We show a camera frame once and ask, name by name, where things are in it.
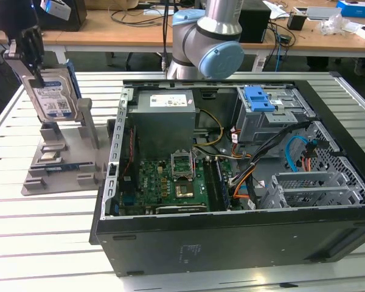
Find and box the grey drive cage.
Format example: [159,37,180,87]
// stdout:
[232,86,317,145]

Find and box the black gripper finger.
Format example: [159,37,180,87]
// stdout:
[19,25,46,88]

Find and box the blue plastic latch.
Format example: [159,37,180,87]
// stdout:
[244,86,277,113]

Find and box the locking lever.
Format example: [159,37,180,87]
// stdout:
[192,150,200,180]

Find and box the blue RAM stick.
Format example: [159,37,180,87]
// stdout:
[30,163,82,173]
[216,158,233,212]

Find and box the grey parts rack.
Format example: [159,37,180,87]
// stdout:
[20,99,111,197]

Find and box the grey disk bay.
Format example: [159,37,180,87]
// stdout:
[260,171,365,211]

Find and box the silver CPU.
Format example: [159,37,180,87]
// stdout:
[39,150,61,162]

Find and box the CPU socket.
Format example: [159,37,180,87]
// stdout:
[175,181,200,200]

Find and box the orange wire bundle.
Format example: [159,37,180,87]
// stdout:
[231,170,257,200]

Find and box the flat silver device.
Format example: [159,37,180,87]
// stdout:
[307,6,343,21]

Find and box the black open PC case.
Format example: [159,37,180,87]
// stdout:
[89,79,365,277]

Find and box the large black computer box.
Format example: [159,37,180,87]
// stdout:
[38,0,88,33]

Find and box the small black box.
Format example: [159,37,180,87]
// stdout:
[238,7,273,44]

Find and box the blue cardboard box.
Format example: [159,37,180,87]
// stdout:
[336,0,365,18]

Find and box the blue flat wire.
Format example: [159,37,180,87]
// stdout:
[285,135,311,174]

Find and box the hard disk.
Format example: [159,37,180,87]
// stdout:
[2,39,82,123]

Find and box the wooden desk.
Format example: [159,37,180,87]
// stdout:
[0,7,365,72]

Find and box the black cable bundle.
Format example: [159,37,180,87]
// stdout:
[229,120,311,187]

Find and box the black graphics card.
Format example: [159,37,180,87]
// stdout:
[155,204,209,215]

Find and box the clear plastic bag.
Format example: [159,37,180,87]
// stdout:
[318,15,352,35]

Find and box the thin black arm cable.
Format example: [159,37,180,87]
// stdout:
[160,0,172,72]

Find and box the grey power supply unit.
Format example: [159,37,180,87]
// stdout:
[127,89,197,162]

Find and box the green motherboard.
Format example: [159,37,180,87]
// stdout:
[114,158,232,215]

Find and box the metal socket cover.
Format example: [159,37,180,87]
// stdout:
[169,150,195,180]

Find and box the black RAM slot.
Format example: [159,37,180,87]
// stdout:
[203,157,217,212]
[209,158,223,212]

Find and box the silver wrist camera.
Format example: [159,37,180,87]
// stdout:
[39,0,72,21]

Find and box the yellow wire bundle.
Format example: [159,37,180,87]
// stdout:
[193,108,224,150]

